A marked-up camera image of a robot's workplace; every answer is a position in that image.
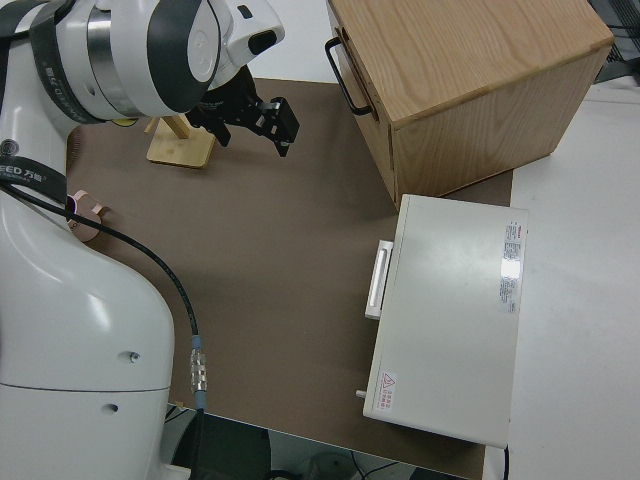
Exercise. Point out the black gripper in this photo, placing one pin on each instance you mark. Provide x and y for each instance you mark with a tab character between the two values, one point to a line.
227	102

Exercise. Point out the pink mug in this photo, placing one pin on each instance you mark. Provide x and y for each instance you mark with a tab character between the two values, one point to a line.
87	215

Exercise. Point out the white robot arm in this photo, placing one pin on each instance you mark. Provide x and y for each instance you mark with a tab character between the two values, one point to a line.
75	300

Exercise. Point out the wooden mug tree stand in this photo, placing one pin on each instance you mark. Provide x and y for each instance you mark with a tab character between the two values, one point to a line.
185	150

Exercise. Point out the wooden cabinet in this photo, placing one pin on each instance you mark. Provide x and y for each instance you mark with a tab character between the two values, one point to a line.
475	100

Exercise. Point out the cream toaster oven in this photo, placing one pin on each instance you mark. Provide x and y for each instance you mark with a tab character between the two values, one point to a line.
450	320

